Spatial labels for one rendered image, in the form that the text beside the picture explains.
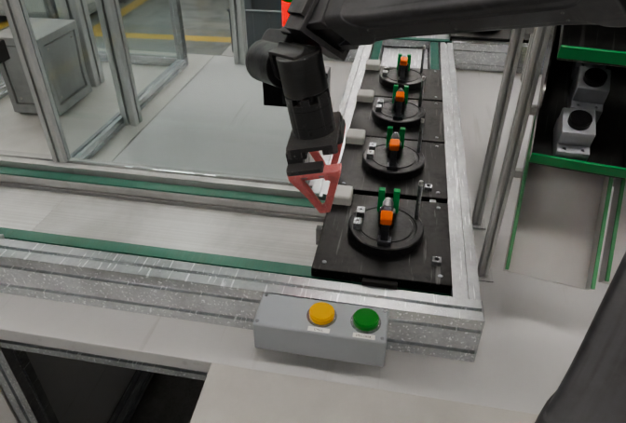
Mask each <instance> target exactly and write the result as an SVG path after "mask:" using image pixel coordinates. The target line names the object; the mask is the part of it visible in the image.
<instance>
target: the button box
mask: <svg viewBox="0 0 626 423"><path fill-rule="evenodd" d="M319 302H324V303H328V304H330V305H331V306H332V307H333V309H334V318H333V320H332V321H331V322H330V323H328V324H324V325H319V324H316V323H314V322H313V321H312V320H311V319H310V318H309V309H310V308H311V306H313V305H314V304H316V303H319ZM361 308H369V309H372V310H374V311H375V312H376V313H377V314H378V317H379V323H378V326H377V327H376V328H375V329H374V330H372V331H367V332H366V331H362V330H360V329H358V328H357V327H356V326H355V325H354V323H353V315H354V313H355V312H356V311H357V310H358V309H361ZM388 316H389V311H388V310H387V309H383V308H375V307H363V306H355V305H349V304H342V303H335V302H328V301H320V300H314V299H307V298H300V297H293V296H286V295H279V294H272V293H264V294H263V297H262V299H261V302H260V305H259V307H258V309H257V312H256V315H255V318H254V320H253V323H252V326H253V336H254V346H255V347H256V348H262V349H269V350H275V351H281V352H288V353H293V354H300V355H307V356H312V357H319V358H324V359H331V360H337V361H343V362H355V363H361V364H367V365H373V366H379V367H383V366H384V362H385V355H386V347H387V338H388Z"/></svg>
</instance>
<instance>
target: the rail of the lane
mask: <svg viewBox="0 0 626 423"><path fill-rule="evenodd" d="M397 289H398V282H396V281H388V280H374V279H366V278H362V282H361V285H358V284H351V283H344V282H336V281H329V280H315V279H308V278H301V277H294V276H286V275H279V274H272V273H265V272H257V271H250V270H243V269H235V268H228V267H221V266H207V265H200V264H193V263H186V262H178V261H171V260H164V259H156V258H149V257H142V256H135V255H127V254H120V253H113V252H99V251H93V250H85V249H77V248H70V247H63V246H56V245H48V244H41V243H34V242H27V241H19V240H13V239H0V293H7V294H14V295H20V296H27V297H33V298H39V299H46V300H52V301H59V302H65V303H71V304H78V305H84V306H91V307H103V308H109V309H115V310H122V311H128V312H135V313H141V314H147V315H154V316H160V317H167V318H173V319H179V320H186V321H198V322H204V323H210V324H217V325H223V326H230V327H237V328H242V329H249V330H253V326H252V323H253V320H254V318H255V315H256V312H257V309H258V307H259V305H260V302H261V299H262V297H263V294H264V293H272V294H279V295H286V296H293V297H300V298H307V299H314V300H320V301H328V302H335V303H342V304H349V305H355V306H363V307H375V308H383V309H387V310H388V311H389V316H388V338H387V347H386V349H388V350H395V351H401V352H407V353H414V354H420V355H427V356H433V357H439V358H445V359H452V360H459V361H465V362H474V361H475V357H476V353H477V350H478V346H479V343H480V340H481V336H482V332H483V327H484V323H485V319H484V311H483V301H481V300H473V299H466V298H459V297H452V296H444V295H437V294H430V293H416V292H409V291H402V290H397Z"/></svg>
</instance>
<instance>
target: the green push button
mask: <svg viewBox="0 0 626 423"><path fill-rule="evenodd" d="M353 323H354V325H355V326H356V327H357V328H358V329H360V330H362V331H366V332H367V331H372V330H374V329H375V328H376V327H377V326H378V323H379V317H378V314H377V313H376V312H375V311H374V310H372V309H369V308H361V309H358V310H357V311H356V312H355V313H354V315H353Z"/></svg>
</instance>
